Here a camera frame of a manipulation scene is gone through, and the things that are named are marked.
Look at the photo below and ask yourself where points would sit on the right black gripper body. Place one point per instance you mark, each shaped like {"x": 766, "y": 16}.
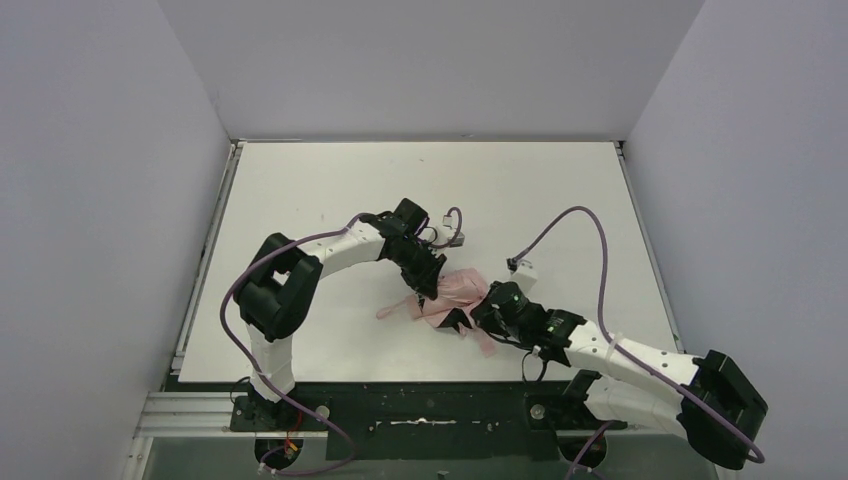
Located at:
{"x": 482, "y": 309}

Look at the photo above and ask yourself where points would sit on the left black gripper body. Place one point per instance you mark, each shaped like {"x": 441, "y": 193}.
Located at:
{"x": 424, "y": 270}

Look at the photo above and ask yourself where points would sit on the pink and black folding umbrella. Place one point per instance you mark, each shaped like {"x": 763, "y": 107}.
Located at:
{"x": 458, "y": 293}

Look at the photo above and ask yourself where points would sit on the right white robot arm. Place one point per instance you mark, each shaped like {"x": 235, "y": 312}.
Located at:
{"x": 707, "y": 401}

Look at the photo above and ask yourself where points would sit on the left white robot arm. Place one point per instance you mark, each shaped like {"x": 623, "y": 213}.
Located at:
{"x": 274, "y": 294}

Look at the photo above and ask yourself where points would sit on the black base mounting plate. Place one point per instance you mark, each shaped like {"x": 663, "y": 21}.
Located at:
{"x": 564, "y": 425}

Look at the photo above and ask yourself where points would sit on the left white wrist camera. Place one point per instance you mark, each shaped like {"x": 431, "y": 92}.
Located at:
{"x": 449, "y": 234}

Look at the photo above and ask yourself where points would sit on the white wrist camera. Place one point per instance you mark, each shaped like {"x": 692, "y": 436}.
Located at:
{"x": 522, "y": 273}
{"x": 449, "y": 234}

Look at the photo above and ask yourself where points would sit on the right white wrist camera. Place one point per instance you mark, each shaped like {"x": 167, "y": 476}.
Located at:
{"x": 522, "y": 273}

